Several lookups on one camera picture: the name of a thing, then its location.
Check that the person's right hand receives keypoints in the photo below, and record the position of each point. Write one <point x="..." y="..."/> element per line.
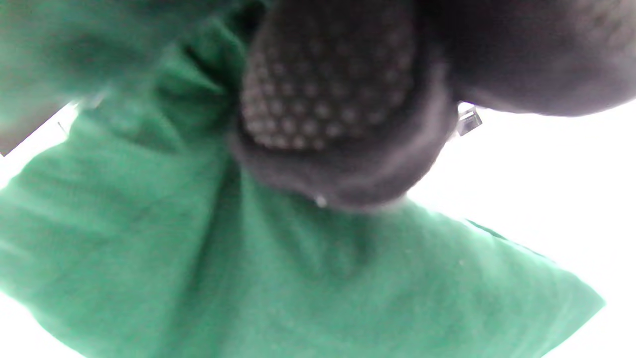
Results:
<point x="397" y="99"/>

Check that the green cloth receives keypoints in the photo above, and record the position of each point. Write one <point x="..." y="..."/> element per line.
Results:
<point x="208" y="258"/>

